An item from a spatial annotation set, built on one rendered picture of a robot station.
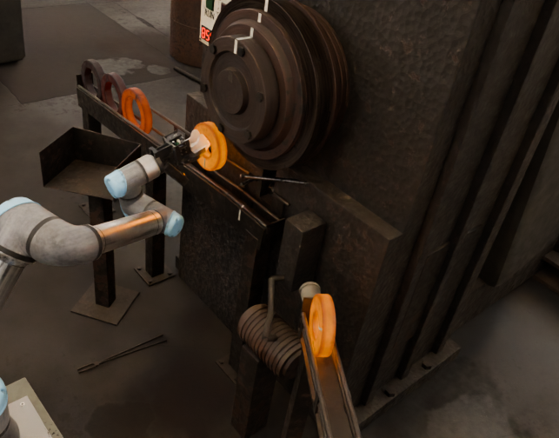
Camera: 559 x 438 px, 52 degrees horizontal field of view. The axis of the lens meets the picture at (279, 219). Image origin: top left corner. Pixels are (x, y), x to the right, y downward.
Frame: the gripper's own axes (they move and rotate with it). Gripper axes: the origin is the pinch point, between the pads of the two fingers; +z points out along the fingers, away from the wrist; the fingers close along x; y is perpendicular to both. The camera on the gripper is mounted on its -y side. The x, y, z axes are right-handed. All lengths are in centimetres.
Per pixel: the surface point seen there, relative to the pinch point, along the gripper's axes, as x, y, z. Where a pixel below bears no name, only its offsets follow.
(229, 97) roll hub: -21.2, 27.3, -2.9
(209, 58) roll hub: -9.8, 33.3, -0.5
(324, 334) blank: -75, -6, -20
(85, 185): 28.7, -15.5, -34.9
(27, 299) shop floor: 48, -68, -69
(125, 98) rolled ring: 57, -9, -2
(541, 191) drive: -70, -34, 90
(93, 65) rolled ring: 85, -7, 0
